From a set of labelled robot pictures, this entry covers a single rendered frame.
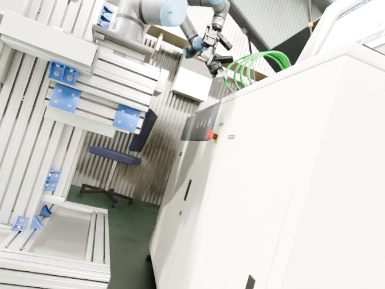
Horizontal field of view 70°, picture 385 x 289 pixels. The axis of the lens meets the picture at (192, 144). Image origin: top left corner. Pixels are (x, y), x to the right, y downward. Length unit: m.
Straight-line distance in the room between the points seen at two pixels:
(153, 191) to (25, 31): 2.84
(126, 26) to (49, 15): 0.35
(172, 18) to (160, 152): 2.59
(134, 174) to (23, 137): 2.34
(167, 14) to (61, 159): 0.75
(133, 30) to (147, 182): 2.62
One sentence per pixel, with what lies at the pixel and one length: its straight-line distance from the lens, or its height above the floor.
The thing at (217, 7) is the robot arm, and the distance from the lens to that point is 1.62.
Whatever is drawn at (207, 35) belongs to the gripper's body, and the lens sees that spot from 1.59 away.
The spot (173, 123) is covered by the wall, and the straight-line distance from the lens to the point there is 3.55.
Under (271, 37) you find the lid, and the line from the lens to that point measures 1.99.
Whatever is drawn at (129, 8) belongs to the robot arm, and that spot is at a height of 1.16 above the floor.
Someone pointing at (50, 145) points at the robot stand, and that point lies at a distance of 1.27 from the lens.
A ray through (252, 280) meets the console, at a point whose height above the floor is 0.50.
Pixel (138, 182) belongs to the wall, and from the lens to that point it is 3.53.
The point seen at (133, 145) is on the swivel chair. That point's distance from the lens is 2.96.
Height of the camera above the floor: 0.69
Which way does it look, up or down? 3 degrees up
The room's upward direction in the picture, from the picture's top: 17 degrees clockwise
